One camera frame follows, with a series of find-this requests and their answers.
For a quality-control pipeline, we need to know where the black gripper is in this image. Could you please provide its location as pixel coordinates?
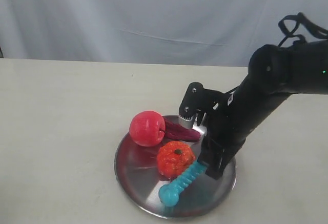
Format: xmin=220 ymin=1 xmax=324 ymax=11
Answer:
xmin=178 ymin=82 xmax=256 ymax=179

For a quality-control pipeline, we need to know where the teal toy bone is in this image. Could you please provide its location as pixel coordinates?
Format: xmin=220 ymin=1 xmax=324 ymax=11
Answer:
xmin=158 ymin=161 xmax=208 ymax=207

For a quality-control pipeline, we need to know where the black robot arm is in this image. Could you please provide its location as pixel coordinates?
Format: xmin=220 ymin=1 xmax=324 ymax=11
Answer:
xmin=179 ymin=40 xmax=327 ymax=179

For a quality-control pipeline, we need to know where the purple toy sweet potato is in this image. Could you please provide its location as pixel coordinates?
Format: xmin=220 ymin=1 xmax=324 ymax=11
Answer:
xmin=164 ymin=118 xmax=201 ymax=142

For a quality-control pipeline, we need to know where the orange toy pumpkin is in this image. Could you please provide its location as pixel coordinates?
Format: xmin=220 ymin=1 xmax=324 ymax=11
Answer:
xmin=156 ymin=141 xmax=195 ymax=179

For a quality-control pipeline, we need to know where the red toy apple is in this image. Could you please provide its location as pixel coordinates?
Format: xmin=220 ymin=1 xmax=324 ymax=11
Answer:
xmin=129 ymin=111 xmax=166 ymax=147

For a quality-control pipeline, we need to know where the round silver metal plate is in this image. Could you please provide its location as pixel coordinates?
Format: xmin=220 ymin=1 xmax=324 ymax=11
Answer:
xmin=114 ymin=134 xmax=237 ymax=219

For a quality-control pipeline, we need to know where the white backdrop cloth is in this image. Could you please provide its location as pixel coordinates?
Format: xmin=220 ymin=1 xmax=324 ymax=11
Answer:
xmin=1 ymin=0 xmax=327 ymax=66

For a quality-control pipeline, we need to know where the black cable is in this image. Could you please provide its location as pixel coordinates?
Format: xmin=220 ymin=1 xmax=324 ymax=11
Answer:
xmin=276 ymin=12 xmax=328 ymax=48

